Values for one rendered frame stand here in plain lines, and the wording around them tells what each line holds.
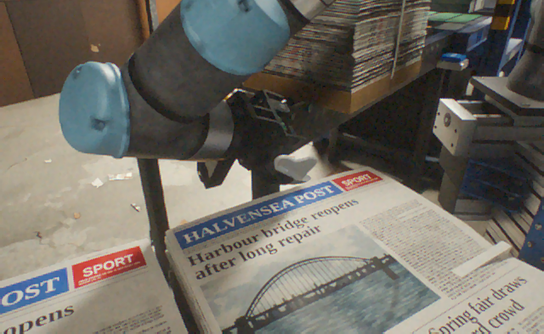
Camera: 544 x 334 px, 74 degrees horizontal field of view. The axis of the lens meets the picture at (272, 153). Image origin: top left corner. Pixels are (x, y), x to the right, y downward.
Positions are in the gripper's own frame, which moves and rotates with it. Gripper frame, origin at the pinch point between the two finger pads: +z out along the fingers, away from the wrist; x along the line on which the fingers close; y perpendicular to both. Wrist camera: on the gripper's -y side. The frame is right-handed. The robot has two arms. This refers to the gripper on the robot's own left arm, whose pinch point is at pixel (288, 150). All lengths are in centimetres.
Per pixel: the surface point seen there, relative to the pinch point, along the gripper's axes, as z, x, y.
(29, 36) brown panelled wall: 86, 251, -207
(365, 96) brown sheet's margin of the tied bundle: 21.3, 7.8, 10.9
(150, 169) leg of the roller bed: 25, 31, -58
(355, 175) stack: -5.1, -10.2, 9.3
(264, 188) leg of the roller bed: 16.1, 2.0, -17.0
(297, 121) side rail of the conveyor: 20.3, 12.0, -4.2
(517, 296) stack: -13.8, -27.2, 18.9
